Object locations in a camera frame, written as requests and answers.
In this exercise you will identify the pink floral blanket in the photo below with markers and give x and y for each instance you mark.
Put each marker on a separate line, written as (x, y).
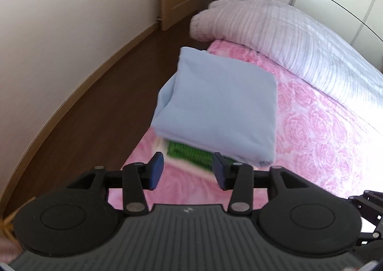
(305, 139)

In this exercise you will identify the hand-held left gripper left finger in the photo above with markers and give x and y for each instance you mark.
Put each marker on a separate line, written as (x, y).
(157, 169)

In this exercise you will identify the yellow fibrous object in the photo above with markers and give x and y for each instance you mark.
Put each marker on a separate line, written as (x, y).
(6, 224)

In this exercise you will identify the light blue sweater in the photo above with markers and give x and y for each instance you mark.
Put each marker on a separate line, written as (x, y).
(215, 103)

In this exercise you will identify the green striped cloth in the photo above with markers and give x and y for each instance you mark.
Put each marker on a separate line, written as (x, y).
(185, 151)

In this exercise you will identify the pale striped duvet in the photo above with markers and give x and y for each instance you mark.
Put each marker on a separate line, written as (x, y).
(284, 34)

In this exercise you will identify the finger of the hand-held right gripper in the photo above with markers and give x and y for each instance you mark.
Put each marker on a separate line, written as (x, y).
(371, 205)

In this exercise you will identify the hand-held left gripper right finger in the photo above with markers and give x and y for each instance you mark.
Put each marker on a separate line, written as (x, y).
(218, 172)

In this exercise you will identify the pink blurred object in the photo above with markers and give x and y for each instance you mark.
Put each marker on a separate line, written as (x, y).
(9, 250)

